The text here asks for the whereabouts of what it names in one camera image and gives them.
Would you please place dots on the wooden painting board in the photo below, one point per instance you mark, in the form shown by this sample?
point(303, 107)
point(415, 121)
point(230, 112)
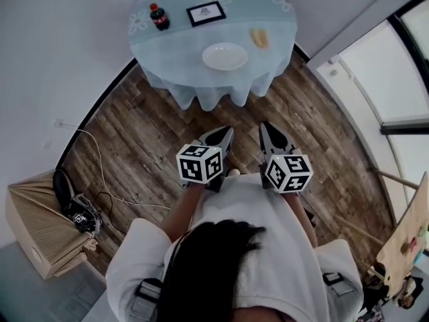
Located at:
point(402, 233)

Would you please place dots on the cardboard box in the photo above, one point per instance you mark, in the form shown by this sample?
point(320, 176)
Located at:
point(23, 226)

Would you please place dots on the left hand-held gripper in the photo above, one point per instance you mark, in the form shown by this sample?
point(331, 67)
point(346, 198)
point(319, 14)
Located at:
point(197, 164)

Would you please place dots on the white wall outlet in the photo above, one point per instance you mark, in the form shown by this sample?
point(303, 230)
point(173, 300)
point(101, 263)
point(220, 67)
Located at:
point(59, 123)

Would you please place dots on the black phone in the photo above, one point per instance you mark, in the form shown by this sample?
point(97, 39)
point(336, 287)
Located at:
point(310, 216)

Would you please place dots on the person's left forearm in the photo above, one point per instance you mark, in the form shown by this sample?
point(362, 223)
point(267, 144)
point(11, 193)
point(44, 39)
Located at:
point(181, 213)

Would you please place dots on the person's right forearm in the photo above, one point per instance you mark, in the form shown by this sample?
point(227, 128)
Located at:
point(303, 220)

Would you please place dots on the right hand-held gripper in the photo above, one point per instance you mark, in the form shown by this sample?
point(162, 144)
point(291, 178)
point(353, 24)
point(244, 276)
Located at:
point(288, 173)

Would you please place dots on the white round plate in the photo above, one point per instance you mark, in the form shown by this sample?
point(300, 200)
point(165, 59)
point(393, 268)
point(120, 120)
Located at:
point(224, 56)

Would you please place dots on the blurred yellow-brown object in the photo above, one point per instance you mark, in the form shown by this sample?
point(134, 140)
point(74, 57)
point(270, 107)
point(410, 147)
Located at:
point(260, 38)

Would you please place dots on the black headphones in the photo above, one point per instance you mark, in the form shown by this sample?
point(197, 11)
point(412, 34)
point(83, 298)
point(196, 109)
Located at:
point(58, 186)

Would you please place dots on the white window frame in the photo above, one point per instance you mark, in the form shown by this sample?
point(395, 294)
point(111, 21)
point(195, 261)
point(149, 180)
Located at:
point(321, 65)

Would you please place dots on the dark cola bottle red cap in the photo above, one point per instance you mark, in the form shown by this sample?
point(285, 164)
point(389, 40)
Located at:
point(160, 18)

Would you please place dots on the round table, light blue cloth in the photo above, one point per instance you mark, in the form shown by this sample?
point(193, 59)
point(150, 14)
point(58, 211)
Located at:
point(187, 62)

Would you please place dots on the wooden easel legs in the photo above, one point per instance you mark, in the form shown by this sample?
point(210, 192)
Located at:
point(392, 177)

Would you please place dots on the person's white shirt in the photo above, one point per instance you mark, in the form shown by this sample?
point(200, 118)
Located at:
point(241, 196)

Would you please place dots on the black picture frame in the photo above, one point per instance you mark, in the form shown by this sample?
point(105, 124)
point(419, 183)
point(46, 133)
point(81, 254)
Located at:
point(206, 13)

